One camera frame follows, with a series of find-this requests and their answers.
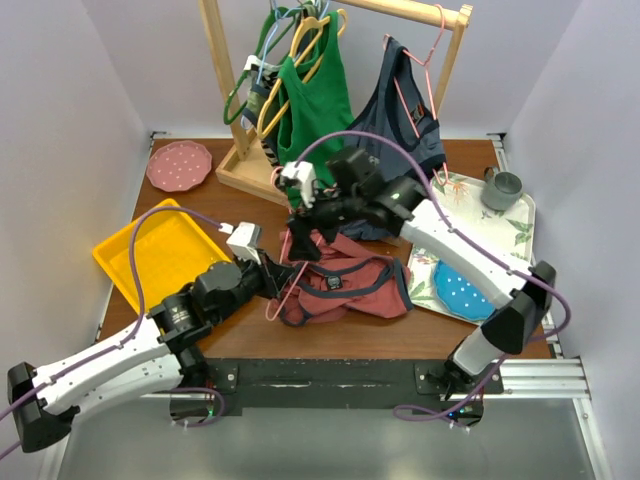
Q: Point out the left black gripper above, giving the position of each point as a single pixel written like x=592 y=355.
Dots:
x=274 y=280

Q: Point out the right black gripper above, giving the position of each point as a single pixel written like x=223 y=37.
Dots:
x=302 y=245

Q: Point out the pink wire hanger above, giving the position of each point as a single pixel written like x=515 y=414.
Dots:
x=441 y=175
x=285 y=250

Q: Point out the red tank top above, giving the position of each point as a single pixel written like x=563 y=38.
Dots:
x=348 y=277

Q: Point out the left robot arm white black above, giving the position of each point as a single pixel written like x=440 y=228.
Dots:
x=158 y=352

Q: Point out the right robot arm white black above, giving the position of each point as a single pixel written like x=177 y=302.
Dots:
x=406 y=208

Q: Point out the green tank top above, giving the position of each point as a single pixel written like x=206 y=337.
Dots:
x=317 y=107

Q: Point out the navy blue tank top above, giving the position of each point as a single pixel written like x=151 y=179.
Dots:
x=397 y=111

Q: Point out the yellow hanger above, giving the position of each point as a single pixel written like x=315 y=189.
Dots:
x=305 y=39

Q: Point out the green hanger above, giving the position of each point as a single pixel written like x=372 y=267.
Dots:
x=262 y=74

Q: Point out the wooden clothes rack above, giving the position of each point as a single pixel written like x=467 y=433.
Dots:
x=245 y=167

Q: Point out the yellow plastic tray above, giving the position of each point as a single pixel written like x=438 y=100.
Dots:
x=170 y=251

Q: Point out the pink dotted plate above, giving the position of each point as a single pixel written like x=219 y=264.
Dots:
x=179 y=166

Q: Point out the leaf pattern tray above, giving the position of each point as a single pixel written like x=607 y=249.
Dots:
x=511 y=231

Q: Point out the blue dotted plate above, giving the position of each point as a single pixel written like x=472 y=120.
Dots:
x=460 y=298

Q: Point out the grey mug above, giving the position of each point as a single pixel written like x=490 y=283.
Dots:
x=502 y=189

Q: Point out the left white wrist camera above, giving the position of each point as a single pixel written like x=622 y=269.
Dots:
x=243 y=240

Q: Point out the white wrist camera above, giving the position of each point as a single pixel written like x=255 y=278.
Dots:
x=297 y=182
x=243 y=240

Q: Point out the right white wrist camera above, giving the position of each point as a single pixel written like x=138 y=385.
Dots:
x=297 y=182

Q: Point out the black mounting base plate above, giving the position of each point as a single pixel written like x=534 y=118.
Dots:
x=345 y=384

